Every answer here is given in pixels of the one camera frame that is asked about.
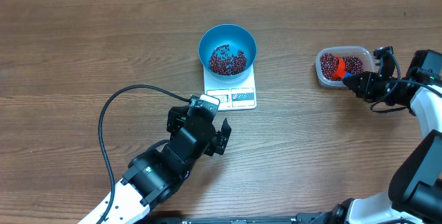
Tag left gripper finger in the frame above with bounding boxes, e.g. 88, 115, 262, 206
204, 118, 231, 156
166, 106, 189, 133

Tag red scoop with blue handle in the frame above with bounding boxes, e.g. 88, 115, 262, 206
331, 57, 352, 80

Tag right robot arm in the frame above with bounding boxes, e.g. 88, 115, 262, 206
313, 46, 441, 224

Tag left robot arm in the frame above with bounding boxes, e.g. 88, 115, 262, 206
79, 102, 231, 224

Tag white digital kitchen scale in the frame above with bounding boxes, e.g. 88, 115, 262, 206
203, 65, 257, 111

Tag red beans in bowl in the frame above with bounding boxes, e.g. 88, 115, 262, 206
209, 44, 247, 76

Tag blue bowl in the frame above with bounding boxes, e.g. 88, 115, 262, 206
198, 24, 258, 80

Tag clear plastic container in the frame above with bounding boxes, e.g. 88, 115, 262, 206
315, 46, 375, 88

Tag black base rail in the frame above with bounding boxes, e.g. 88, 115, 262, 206
138, 212, 331, 224

